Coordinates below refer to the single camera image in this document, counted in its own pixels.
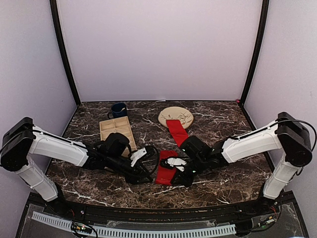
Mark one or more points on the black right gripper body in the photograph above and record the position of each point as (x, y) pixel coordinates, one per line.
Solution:
(197, 163)

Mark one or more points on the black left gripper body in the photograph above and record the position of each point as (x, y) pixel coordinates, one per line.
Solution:
(113, 162)

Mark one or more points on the red santa sock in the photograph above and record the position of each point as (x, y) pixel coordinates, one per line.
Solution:
(164, 175)

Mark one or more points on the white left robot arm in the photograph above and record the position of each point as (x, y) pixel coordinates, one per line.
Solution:
(25, 139)

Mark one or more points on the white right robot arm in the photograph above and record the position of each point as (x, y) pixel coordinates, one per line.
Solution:
(285, 133)

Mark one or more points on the red sock on mat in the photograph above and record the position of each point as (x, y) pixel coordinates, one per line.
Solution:
(177, 131)

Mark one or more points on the dark blue mug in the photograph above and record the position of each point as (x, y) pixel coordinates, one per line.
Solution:
(117, 110)

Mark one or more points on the round beige woven mat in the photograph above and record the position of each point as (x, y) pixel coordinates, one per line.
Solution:
(176, 113)

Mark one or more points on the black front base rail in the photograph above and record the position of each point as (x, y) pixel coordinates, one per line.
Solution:
(99, 213)

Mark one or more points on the white slotted cable duct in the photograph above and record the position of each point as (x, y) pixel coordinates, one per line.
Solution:
(97, 231)

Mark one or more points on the black left frame post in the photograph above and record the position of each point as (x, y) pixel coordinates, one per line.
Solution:
(63, 53)

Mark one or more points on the black frame post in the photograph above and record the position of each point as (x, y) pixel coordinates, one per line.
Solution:
(63, 53)
(256, 52)

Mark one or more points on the black right frame post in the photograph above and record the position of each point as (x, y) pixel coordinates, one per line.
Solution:
(256, 52)

